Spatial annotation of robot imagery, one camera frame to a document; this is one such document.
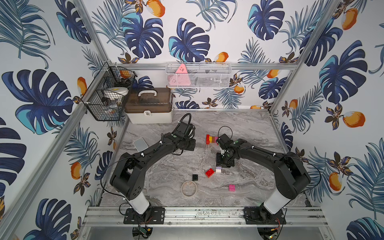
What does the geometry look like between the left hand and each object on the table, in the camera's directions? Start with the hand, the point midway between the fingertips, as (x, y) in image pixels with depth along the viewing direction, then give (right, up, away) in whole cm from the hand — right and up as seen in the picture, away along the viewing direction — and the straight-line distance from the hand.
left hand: (193, 142), depth 88 cm
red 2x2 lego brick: (+10, -18, 0) cm, 20 cm away
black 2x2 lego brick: (+1, -20, -2) cm, 20 cm away
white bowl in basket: (-41, +27, -8) cm, 50 cm away
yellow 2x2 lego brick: (+12, +1, +13) cm, 17 cm away
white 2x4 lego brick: (+15, -17, 0) cm, 23 cm away
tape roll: (-2, -25, -4) cm, 26 cm away
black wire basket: (-55, +26, +5) cm, 61 cm away
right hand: (+15, -14, +1) cm, 20 cm away
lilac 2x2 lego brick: (+15, -15, 0) cm, 21 cm away
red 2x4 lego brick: (+10, +1, +13) cm, 16 cm away
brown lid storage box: (-30, +24, +13) cm, 40 cm away
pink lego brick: (+21, -24, -6) cm, 33 cm away
